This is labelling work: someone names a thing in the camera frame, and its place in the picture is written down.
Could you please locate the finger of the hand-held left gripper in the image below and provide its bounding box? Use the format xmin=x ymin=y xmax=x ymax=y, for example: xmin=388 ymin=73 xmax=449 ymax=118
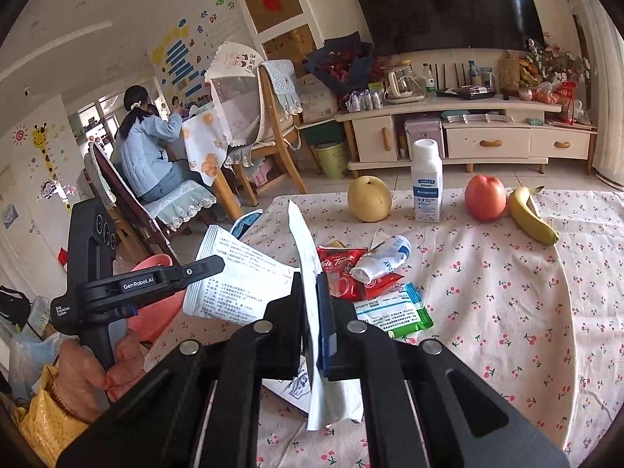
xmin=90 ymin=285 xmax=188 ymax=323
xmin=80 ymin=255 xmax=226 ymax=305

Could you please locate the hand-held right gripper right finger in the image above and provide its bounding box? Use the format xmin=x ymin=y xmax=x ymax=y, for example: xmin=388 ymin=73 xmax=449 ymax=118
xmin=316 ymin=273 xmax=571 ymax=468

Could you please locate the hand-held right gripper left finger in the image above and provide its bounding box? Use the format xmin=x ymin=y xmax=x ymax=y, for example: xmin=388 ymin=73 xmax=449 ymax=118
xmin=56 ymin=270 xmax=305 ymax=468

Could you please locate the pink plastic bin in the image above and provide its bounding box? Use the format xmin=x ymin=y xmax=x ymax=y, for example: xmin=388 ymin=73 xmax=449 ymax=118
xmin=127 ymin=253 xmax=188 ymax=344

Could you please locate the white printed packet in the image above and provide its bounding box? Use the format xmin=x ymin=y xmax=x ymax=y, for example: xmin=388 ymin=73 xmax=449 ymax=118
xmin=183 ymin=224 xmax=300 ymax=327

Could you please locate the white paper wrapper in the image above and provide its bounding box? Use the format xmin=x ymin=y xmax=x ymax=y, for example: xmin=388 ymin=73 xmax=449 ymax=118
xmin=262 ymin=200 xmax=364 ymax=432

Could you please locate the green blue wipes packet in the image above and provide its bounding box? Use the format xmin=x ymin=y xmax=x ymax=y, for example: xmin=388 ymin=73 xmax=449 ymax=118
xmin=353 ymin=283 xmax=434 ymax=341

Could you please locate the person's left hand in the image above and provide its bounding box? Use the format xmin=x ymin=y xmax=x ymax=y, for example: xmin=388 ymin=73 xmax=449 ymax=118
xmin=57 ymin=329 xmax=147 ymax=425

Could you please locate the dark wooden chair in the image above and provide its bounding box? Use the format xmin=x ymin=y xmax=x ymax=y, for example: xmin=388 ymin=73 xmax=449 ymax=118
xmin=84 ymin=141 xmax=218 ymax=264

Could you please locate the crumpled white blue wrapper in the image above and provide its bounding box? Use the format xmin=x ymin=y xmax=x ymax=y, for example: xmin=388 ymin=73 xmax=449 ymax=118
xmin=350 ymin=234 xmax=413 ymax=284

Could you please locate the blue white cloth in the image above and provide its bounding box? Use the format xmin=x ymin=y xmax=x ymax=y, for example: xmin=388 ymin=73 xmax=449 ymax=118
xmin=229 ymin=209 xmax=264 ymax=242

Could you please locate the clear plastic bag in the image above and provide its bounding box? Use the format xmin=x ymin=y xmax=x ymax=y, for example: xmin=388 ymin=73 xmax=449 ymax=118
xmin=7 ymin=297 xmax=66 ymax=391

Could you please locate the yellow pear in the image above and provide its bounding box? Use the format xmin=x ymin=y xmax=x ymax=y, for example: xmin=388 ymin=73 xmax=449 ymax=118
xmin=347 ymin=175 xmax=393 ymax=223

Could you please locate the dining table with fruit-print cloth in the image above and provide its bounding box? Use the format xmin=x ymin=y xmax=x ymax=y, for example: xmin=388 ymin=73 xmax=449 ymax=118
xmin=180 ymin=107 xmax=245 ymax=222

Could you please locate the green waste bin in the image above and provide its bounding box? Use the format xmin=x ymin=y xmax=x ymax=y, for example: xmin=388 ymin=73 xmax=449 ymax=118
xmin=312 ymin=141 xmax=349 ymax=179

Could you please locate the cherry print tablecloth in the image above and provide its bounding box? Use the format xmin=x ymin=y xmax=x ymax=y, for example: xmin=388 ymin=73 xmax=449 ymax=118
xmin=146 ymin=188 xmax=624 ymax=468

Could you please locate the light wooden chair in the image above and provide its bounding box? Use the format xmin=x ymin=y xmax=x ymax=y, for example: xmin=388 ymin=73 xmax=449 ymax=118
xmin=229 ymin=61 xmax=308 ymax=206

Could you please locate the white plastic bottle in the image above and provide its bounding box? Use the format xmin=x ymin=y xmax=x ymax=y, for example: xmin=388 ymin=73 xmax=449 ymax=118
xmin=410 ymin=139 xmax=444 ymax=223

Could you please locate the red apple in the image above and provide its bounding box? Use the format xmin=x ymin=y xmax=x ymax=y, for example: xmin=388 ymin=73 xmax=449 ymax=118
xmin=464 ymin=174 xmax=508 ymax=222

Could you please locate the mesh food cover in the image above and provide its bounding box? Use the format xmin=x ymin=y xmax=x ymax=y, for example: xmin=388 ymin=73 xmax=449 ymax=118
xmin=204 ymin=41 xmax=266 ymax=149

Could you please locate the pink storage box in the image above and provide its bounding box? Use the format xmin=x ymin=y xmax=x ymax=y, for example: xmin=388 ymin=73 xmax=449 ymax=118
xmin=404 ymin=116 xmax=445 ymax=159

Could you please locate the pack of small bottles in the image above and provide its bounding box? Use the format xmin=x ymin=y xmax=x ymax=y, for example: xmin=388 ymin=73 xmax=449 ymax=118
xmin=341 ymin=89 xmax=386 ymax=113

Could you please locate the yellow banana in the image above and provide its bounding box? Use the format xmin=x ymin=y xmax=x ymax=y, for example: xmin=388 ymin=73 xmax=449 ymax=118
xmin=508 ymin=185 xmax=560 ymax=246

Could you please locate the light blue chair cover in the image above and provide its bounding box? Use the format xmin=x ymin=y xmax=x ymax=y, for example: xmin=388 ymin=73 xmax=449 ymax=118
xmin=258 ymin=60 xmax=303 ymax=115

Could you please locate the cream television cabinet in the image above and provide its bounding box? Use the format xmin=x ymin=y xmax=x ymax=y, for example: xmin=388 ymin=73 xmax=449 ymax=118
xmin=335 ymin=49 xmax=598 ymax=176

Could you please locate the glass electric kettle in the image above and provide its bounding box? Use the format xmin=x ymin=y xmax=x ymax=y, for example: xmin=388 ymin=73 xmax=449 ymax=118
xmin=386 ymin=61 xmax=425 ymax=104

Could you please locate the dark wrapped flower bouquet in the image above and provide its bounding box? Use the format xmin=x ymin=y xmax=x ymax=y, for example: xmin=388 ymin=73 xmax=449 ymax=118
xmin=303 ymin=36 xmax=376 ymax=96

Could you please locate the black flat tray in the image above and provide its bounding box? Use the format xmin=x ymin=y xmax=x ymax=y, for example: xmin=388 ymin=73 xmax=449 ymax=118
xmin=436 ymin=85 xmax=498 ymax=101

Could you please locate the brown snack bag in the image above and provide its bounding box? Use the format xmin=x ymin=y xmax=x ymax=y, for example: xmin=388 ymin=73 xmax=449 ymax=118
xmin=497 ymin=51 xmax=532 ymax=98

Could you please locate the bag of oranges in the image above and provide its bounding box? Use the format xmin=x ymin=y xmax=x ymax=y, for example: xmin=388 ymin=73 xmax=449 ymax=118
xmin=531 ymin=83 xmax=561 ymax=104

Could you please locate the red gift bag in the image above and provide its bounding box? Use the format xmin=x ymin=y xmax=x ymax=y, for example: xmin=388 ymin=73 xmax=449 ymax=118
xmin=558 ymin=82 xmax=581 ymax=125

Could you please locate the black television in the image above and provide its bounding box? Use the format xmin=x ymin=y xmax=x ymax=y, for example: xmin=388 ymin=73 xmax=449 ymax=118
xmin=345 ymin=0 xmax=546 ymax=57

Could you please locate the dried flower bunch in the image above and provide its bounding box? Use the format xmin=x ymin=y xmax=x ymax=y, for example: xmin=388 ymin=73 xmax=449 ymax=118
xmin=526 ymin=34 xmax=593 ymax=83

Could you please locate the white curtain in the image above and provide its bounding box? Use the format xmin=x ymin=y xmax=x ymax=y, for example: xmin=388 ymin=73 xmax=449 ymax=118
xmin=556 ymin=0 xmax=624 ymax=191

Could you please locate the giraffe wall sticker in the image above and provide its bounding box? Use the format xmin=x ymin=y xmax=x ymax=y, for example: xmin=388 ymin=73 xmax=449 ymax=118
xmin=32 ymin=123 xmax=66 ymax=200

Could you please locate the blue strip wall chart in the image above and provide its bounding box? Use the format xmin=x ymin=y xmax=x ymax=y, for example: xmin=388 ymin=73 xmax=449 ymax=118
xmin=149 ymin=19 xmax=210 ymax=98

